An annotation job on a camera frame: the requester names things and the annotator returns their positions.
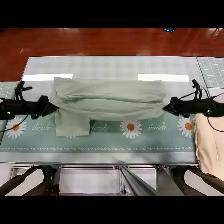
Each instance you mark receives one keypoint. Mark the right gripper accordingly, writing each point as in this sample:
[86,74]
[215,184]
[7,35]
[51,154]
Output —
[176,106]

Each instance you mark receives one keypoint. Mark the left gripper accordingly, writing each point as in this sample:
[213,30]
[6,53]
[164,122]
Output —
[41,106]

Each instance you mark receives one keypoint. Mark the pale green T-shirt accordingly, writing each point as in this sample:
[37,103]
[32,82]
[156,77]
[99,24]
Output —
[106,100]

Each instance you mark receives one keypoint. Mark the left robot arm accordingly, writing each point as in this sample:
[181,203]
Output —
[15,106]

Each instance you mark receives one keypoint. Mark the beige garment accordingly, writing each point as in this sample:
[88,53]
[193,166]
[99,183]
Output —
[210,146]

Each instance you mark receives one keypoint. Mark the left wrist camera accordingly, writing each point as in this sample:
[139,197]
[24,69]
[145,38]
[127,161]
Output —
[20,89]

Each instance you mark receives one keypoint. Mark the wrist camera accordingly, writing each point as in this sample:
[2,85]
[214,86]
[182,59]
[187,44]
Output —
[197,88]
[20,89]

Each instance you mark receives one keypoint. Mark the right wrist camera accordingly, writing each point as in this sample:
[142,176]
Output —
[197,88]

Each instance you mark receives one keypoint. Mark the silver frame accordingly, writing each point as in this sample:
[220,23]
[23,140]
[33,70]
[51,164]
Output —
[93,180]

